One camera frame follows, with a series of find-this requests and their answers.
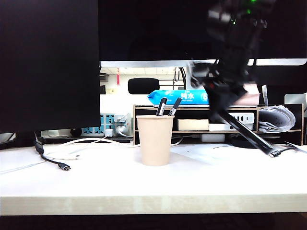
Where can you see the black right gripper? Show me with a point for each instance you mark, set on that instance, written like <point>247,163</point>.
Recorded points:
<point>220,77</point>

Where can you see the black marker white print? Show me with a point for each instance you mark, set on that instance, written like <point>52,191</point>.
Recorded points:
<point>175,106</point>
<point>247,134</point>
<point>161,106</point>

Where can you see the beige paper cup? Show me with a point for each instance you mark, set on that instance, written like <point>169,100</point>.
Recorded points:
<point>155,143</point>

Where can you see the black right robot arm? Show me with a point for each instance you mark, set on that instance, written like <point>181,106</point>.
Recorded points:
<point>237,43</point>

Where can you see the flat white box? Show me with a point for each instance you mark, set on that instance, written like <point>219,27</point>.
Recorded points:
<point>218,127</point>

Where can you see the white charging hub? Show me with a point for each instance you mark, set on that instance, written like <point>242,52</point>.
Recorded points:
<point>245,118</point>

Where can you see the pink tissue pack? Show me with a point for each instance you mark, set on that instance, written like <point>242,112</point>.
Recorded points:
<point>251,97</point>

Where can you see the cream rectangular box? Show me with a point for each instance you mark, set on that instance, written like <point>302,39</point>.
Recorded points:
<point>193,125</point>

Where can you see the white power adapter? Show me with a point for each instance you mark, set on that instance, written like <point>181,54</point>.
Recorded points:
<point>213,138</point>

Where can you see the clear capped pen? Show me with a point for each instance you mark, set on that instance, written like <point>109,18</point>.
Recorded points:
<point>264,94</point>

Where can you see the black round base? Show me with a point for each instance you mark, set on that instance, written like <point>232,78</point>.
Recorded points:
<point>239,143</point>

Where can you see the blue wet wipes pack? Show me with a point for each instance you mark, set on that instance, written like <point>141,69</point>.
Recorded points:
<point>177,97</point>

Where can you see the dark flat panel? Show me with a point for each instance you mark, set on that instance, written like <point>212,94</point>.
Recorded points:
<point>280,81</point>

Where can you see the black wooden desk organizer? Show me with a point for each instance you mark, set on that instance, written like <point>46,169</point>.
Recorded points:
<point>153,111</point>

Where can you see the silver grey device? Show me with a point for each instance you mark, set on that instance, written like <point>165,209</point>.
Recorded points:
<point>293,100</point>

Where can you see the black chair headrest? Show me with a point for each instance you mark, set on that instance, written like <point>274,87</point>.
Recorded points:
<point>143,86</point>

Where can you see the wide monitor silver chin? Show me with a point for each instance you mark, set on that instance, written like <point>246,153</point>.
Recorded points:
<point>156,28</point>

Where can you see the red hanging ornament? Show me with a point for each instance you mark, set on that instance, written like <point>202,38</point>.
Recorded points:
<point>118,77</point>

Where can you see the white charger plug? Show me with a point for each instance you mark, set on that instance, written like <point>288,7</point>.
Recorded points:
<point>109,133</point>

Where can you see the blue socket power strip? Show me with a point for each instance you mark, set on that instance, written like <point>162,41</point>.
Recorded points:
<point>96,130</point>

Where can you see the black round plug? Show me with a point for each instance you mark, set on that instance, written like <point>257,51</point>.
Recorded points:
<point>76,132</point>

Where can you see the large black monitor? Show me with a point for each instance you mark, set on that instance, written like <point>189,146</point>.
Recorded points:
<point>48,60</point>

